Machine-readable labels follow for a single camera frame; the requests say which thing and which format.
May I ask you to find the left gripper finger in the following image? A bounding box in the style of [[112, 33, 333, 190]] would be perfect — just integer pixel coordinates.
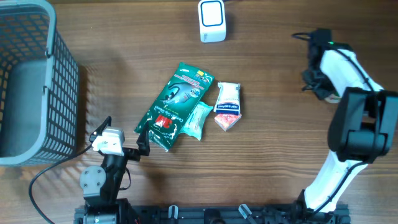
[[89, 116, 111, 140], [136, 124, 150, 156]]

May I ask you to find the green 3M glove package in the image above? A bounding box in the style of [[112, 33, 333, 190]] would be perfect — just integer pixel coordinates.
[[134, 62, 215, 151]]

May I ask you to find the teal tissue pack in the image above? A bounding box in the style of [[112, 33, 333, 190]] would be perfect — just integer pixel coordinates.
[[180, 101, 213, 141]]

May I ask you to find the small red white box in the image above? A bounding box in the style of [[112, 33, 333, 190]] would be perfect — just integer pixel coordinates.
[[215, 114, 242, 131]]

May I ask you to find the white blue plaster pack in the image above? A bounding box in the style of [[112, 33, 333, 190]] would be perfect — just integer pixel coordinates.
[[213, 82, 241, 115]]

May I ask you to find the green lid jar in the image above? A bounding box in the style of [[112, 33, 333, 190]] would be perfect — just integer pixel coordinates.
[[324, 93, 341, 104]]

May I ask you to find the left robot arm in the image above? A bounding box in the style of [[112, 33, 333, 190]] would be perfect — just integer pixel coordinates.
[[73, 116, 150, 224]]

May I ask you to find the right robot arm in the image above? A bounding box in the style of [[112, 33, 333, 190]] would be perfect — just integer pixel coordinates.
[[292, 28, 397, 222]]

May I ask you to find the white barcode scanner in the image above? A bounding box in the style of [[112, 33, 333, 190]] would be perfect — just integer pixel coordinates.
[[198, 0, 226, 43]]

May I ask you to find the grey plastic mesh basket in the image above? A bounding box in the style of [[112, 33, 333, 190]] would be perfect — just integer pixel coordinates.
[[1, 1, 80, 166]]

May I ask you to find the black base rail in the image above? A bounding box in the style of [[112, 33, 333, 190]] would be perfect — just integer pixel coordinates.
[[73, 204, 351, 224]]

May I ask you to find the left black cable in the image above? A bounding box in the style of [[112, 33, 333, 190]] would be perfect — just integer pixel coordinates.
[[27, 144, 94, 224]]

